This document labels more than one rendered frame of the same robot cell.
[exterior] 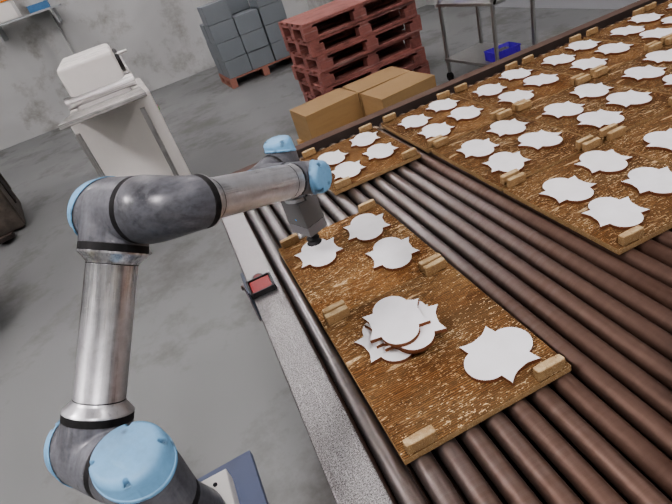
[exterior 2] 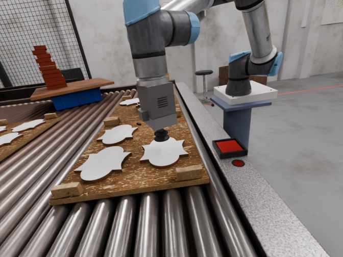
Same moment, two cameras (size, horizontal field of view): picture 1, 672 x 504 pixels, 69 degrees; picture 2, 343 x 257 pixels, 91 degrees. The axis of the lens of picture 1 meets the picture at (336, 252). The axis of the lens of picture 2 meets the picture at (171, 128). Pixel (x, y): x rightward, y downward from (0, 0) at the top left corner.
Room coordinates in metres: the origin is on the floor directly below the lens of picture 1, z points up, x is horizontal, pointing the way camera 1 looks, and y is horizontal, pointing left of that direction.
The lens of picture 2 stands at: (1.59, 0.15, 1.20)
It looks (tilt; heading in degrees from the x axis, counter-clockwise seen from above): 25 degrees down; 190
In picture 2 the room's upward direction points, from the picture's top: 7 degrees counter-clockwise
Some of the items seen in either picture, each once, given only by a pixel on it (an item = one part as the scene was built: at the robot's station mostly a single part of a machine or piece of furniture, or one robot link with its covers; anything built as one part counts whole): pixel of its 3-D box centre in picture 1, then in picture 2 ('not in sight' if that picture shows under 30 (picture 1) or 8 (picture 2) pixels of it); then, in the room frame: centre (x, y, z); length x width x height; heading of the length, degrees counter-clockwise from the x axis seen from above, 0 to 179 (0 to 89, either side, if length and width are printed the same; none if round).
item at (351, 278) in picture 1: (354, 256); (139, 145); (1.13, -0.04, 0.93); 0.41 x 0.35 x 0.02; 11
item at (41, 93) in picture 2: not in sight; (73, 86); (0.37, -0.78, 1.03); 0.50 x 0.50 x 0.02; 40
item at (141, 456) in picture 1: (141, 473); (240, 63); (0.52, 0.41, 1.08); 0.13 x 0.12 x 0.14; 52
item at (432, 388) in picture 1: (430, 344); (146, 107); (0.72, -0.12, 0.93); 0.41 x 0.35 x 0.02; 11
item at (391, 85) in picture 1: (365, 115); not in sight; (4.27, -0.65, 0.21); 1.18 x 0.81 x 0.43; 107
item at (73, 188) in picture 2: (366, 205); (67, 190); (1.35, -0.14, 0.95); 0.06 x 0.02 x 0.03; 101
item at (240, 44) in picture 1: (247, 34); not in sight; (8.70, 0.20, 0.61); 1.22 x 0.85 x 1.21; 104
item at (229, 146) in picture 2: (261, 285); (228, 147); (1.16, 0.23, 0.92); 0.06 x 0.06 x 0.01; 11
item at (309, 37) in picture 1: (353, 48); not in sight; (5.75, -0.95, 0.48); 1.32 x 0.90 x 0.96; 104
